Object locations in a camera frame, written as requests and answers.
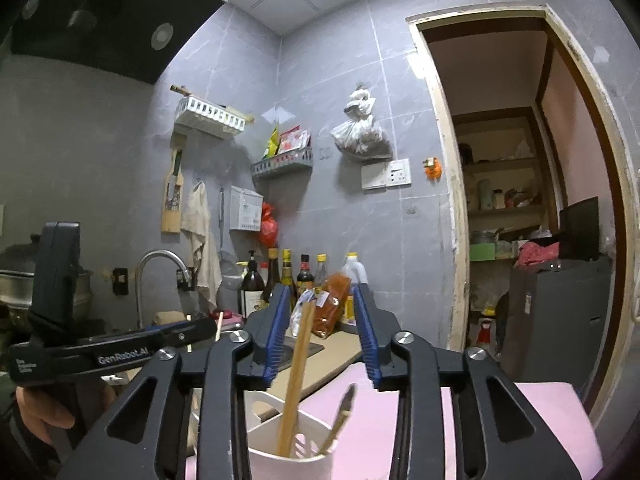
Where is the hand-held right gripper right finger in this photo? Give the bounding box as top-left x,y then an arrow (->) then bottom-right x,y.
352,284 -> 583,480

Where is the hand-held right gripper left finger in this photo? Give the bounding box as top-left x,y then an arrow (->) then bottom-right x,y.
55,284 -> 296,480

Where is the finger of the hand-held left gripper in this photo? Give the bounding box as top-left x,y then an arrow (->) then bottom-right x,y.
144,316 -> 219,351

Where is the dark wooden chopstick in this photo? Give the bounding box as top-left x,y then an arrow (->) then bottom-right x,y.
320,385 -> 357,454

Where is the white utensil holder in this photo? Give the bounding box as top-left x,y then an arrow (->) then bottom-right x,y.
243,390 -> 333,480

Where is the person's left hand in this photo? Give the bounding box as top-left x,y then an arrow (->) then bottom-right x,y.
14,377 -> 118,446

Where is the yellow sponge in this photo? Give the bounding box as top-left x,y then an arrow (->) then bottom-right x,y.
152,311 -> 189,328

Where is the steel steamer pot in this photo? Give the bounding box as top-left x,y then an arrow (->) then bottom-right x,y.
0,234 -> 93,318

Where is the blue white packet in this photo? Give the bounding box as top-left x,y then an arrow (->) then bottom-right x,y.
290,289 -> 321,335

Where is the brown pump bottle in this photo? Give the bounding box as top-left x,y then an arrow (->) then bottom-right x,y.
237,251 -> 266,318

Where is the orange packet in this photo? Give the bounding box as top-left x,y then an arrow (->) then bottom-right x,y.
311,272 -> 355,339

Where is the dark soy sauce bottle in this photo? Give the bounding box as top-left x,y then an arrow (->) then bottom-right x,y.
262,248 -> 282,307

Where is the yellow capped dark bottle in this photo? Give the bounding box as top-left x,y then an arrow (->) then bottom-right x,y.
280,249 -> 298,287

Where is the red capped dark bottle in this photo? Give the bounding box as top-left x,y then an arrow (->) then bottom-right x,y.
297,254 -> 315,292

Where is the metal strainer ladle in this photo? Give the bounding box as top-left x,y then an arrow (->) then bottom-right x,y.
218,188 -> 246,292

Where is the large oil jug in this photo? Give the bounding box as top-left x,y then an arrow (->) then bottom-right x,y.
341,252 -> 372,322

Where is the steel faucet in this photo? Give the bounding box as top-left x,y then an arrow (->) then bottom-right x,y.
136,249 -> 196,328

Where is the red plastic bag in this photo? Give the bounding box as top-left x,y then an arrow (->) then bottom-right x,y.
258,203 -> 278,248

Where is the beige hanging towel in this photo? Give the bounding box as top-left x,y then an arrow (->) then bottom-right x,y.
181,181 -> 222,311

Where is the wooden knife board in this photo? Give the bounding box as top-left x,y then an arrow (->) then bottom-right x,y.
161,147 -> 183,234

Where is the wooden shelf unit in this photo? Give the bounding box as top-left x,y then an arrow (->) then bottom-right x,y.
452,107 -> 558,266

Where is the red snack packet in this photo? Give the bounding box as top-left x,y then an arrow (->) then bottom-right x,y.
277,127 -> 311,155

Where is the red cloth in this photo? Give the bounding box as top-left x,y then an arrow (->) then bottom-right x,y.
515,241 -> 561,268

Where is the pink mat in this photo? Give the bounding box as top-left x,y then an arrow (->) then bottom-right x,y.
187,362 -> 603,480

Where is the hanging clear plastic bag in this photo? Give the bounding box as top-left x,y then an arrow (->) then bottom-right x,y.
330,87 -> 392,161

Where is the wooden rolling pin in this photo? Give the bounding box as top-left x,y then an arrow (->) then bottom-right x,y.
170,85 -> 255,123

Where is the black monitor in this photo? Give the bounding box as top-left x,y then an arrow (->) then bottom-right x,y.
559,196 -> 600,261

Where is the black range hood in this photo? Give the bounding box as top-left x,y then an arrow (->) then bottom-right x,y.
0,0 -> 228,86

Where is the white wall box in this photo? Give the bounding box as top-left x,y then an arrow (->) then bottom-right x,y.
229,186 -> 263,232

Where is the wooden door frame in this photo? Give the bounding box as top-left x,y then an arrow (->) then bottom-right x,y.
406,5 -> 640,411

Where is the white wall switch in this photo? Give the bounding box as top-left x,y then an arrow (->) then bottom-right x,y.
361,162 -> 388,191

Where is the grey wall basket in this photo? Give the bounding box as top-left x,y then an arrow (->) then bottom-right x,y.
251,147 -> 314,182

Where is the white wall socket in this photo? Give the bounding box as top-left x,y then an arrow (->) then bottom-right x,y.
386,158 -> 412,187

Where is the white wall basket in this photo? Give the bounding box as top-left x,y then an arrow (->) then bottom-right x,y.
174,96 -> 247,139

